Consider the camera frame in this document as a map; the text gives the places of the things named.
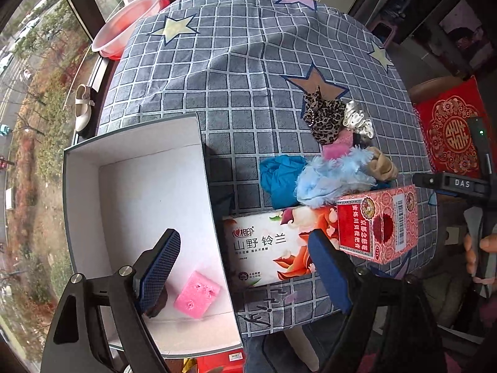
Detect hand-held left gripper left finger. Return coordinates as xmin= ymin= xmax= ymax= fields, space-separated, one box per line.
xmin=41 ymin=228 xmax=181 ymax=373

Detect floral tissue pack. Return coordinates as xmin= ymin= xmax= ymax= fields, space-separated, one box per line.
xmin=222 ymin=206 xmax=342 ymax=292

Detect red patterned medicine box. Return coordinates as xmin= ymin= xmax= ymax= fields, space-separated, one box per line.
xmin=336 ymin=185 xmax=420 ymax=265

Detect red packet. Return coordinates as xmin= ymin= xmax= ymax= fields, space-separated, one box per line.
xmin=196 ymin=352 xmax=245 ymax=373

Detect grey white-lined storage box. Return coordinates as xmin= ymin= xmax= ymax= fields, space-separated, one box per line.
xmin=62 ymin=113 xmax=244 ymax=360

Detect small brown object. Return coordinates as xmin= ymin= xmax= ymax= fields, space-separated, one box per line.
xmin=142 ymin=283 xmax=169 ymax=318

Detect white shoe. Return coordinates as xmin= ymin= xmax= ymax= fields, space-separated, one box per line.
xmin=74 ymin=84 xmax=97 ymax=133

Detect beige scrunchie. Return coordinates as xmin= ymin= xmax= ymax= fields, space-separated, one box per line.
xmin=369 ymin=148 xmax=399 ymax=181

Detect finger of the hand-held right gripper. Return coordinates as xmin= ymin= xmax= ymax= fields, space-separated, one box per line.
xmin=412 ymin=173 xmax=445 ymax=192

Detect grey checked star tablecloth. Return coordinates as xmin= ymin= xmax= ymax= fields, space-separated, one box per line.
xmin=97 ymin=0 xmax=439 ymax=338

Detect white satin scrunchie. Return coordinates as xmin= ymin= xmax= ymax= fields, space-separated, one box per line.
xmin=342 ymin=100 xmax=375 ymax=140

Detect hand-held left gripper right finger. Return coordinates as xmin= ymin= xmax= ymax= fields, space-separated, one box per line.
xmin=308 ymin=229 xmax=447 ymax=373

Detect pink plastic basin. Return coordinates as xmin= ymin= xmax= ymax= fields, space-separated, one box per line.
xmin=92 ymin=0 xmax=164 ymax=61

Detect person's right hand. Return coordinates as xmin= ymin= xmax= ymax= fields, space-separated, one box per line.
xmin=464 ymin=233 xmax=497 ymax=276

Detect pink fuzzy sponge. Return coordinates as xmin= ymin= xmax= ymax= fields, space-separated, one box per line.
xmin=322 ymin=132 xmax=356 ymax=160

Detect pink square sponge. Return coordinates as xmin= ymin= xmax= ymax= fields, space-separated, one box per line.
xmin=173 ymin=271 xmax=222 ymax=319

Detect leopard print scrunchie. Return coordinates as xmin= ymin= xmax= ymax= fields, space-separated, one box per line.
xmin=302 ymin=85 xmax=346 ymax=144

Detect pink plastic stool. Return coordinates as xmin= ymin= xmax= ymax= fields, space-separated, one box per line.
xmin=367 ymin=19 xmax=397 ymax=45

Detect light blue fluffy plush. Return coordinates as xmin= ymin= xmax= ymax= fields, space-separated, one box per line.
xmin=295 ymin=145 xmax=379 ymax=207

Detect red gift box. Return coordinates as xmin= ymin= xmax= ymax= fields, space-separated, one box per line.
xmin=413 ymin=76 xmax=490 ymax=175

